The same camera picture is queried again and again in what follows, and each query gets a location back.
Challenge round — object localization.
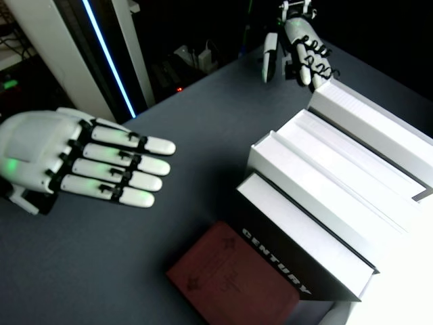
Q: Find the white pillar with blue light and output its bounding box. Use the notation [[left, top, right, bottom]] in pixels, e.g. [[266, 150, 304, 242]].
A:
[[5, 0, 157, 123]]

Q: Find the red hardcover book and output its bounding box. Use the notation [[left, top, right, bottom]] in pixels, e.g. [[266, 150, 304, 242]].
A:
[[165, 221, 300, 325]]

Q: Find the tangle of dark cables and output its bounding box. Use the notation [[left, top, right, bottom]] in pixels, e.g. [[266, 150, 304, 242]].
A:
[[0, 0, 39, 70]]

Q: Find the thick white book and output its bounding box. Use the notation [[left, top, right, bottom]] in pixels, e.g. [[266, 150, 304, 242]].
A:
[[309, 80, 433, 189], [248, 129, 412, 268], [273, 108, 433, 204]]

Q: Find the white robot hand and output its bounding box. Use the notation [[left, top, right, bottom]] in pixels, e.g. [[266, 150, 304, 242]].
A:
[[0, 107, 177, 208], [263, 18, 340, 93]]

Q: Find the white power adapter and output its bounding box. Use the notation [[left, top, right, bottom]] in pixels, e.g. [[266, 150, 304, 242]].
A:
[[197, 39, 220, 70]]

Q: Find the black power strip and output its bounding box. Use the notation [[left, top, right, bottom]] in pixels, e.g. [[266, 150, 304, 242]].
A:
[[150, 56, 204, 94]]

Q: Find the black Century book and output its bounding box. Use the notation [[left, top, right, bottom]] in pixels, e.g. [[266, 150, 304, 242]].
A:
[[235, 171, 380, 303]]

